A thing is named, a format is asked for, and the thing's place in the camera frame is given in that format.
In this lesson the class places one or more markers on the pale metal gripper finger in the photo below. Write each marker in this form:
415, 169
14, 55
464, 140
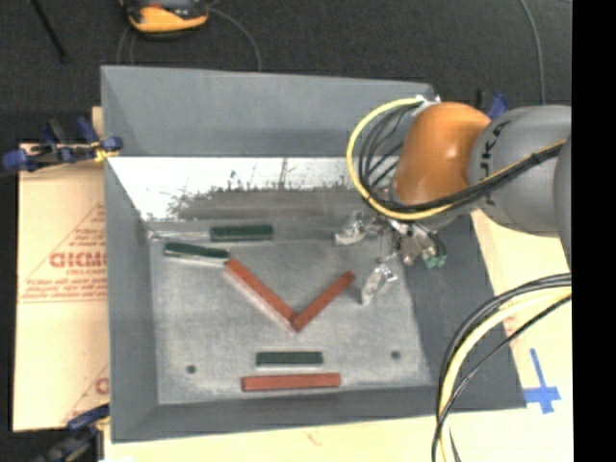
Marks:
377, 282
351, 229

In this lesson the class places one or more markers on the red-brown flat block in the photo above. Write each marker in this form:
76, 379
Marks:
291, 382
260, 292
323, 301

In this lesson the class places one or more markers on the grey metal bin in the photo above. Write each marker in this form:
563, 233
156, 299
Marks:
289, 315

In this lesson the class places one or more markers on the dark green flat block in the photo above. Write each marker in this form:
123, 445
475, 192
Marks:
195, 251
289, 358
241, 232

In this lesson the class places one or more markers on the brown cardboard board red print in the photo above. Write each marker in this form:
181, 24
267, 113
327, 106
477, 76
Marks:
58, 335

